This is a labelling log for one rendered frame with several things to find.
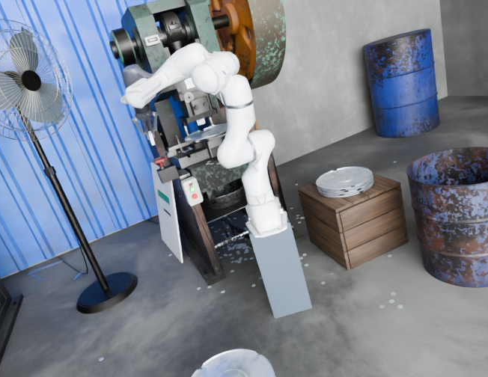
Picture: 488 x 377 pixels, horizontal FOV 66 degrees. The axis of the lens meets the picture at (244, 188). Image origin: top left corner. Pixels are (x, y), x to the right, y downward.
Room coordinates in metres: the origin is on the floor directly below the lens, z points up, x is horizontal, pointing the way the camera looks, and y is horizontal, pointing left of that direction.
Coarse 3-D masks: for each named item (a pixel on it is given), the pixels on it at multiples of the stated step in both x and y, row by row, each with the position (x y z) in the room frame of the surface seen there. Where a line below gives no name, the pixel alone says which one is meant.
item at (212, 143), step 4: (224, 132) 1.99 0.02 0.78; (216, 136) 1.95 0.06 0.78; (220, 136) 1.96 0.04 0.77; (204, 140) 1.99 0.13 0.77; (208, 140) 1.94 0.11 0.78; (212, 140) 1.94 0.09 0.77; (216, 140) 2.07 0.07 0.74; (220, 140) 2.08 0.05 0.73; (204, 144) 2.10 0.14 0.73; (208, 144) 2.06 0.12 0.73; (212, 144) 2.06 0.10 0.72; (216, 144) 2.07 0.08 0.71; (220, 144) 2.08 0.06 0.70; (208, 148) 2.06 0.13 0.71; (212, 148) 2.06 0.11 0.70; (216, 148) 2.07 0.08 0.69; (212, 152) 2.06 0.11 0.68; (216, 152) 2.07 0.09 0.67; (212, 156) 2.06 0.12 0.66
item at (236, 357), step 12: (216, 360) 1.02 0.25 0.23; (228, 360) 1.01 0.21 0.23; (240, 360) 0.99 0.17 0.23; (252, 360) 0.98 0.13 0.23; (264, 360) 0.96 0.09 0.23; (216, 372) 0.97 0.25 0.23; (228, 372) 0.95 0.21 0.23; (240, 372) 0.94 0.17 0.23; (252, 372) 0.93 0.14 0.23; (264, 372) 0.92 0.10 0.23
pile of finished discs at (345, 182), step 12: (348, 168) 1.96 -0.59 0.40; (360, 168) 1.91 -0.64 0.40; (324, 180) 1.89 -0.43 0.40; (336, 180) 1.83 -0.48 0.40; (348, 180) 1.79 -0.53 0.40; (360, 180) 1.75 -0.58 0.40; (372, 180) 1.76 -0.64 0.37; (324, 192) 1.78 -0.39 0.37; (336, 192) 1.73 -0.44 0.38; (348, 192) 1.71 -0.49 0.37; (360, 192) 1.71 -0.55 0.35
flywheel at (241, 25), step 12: (216, 0) 2.53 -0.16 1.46; (228, 0) 2.34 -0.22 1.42; (240, 0) 2.19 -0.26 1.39; (216, 12) 2.56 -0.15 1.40; (228, 12) 2.29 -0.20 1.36; (240, 12) 2.23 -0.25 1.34; (240, 24) 2.27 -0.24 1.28; (252, 24) 2.05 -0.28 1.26; (216, 36) 2.62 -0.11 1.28; (228, 36) 2.47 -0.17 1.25; (240, 36) 2.31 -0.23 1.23; (252, 36) 2.08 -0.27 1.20; (228, 48) 2.52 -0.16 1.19; (240, 48) 2.35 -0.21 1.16; (252, 48) 2.11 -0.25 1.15; (240, 60) 2.39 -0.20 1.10; (252, 60) 2.15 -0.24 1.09; (240, 72) 2.37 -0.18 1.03; (252, 72) 2.19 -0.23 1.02
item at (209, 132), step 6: (210, 126) 2.26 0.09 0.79; (216, 126) 2.23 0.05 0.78; (222, 126) 2.17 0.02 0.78; (198, 132) 2.21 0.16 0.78; (204, 132) 2.12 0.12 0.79; (210, 132) 2.06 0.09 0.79; (216, 132) 2.04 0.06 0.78; (222, 132) 2.00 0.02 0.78; (186, 138) 2.13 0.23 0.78; (192, 138) 2.08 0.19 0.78; (198, 138) 2.03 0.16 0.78; (204, 138) 1.98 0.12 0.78
